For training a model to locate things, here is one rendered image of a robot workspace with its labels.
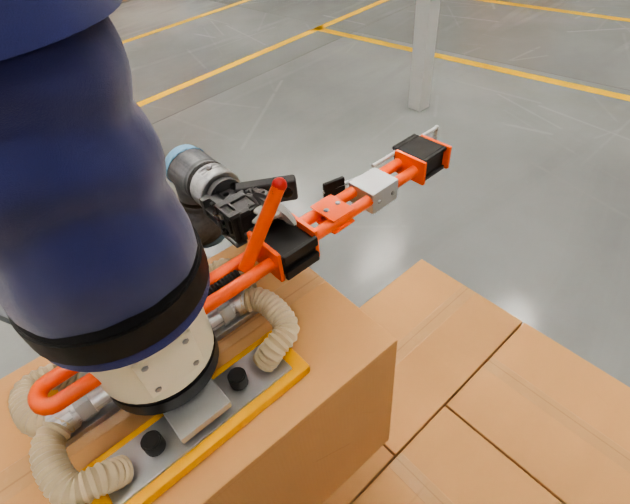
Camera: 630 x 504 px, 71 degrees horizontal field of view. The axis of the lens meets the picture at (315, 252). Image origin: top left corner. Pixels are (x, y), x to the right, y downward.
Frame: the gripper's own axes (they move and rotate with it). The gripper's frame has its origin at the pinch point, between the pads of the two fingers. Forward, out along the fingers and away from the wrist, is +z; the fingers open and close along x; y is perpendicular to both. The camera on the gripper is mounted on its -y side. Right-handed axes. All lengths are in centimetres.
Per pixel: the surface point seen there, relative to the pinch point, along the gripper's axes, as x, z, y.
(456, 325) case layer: -65, 7, -51
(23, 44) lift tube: 40.6, 11.6, 26.6
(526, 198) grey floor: -120, -39, -197
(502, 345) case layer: -65, 21, -54
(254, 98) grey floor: -120, -285, -169
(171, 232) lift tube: 19.6, 8.1, 21.4
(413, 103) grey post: -115, -165, -244
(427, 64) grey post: -84, -158, -248
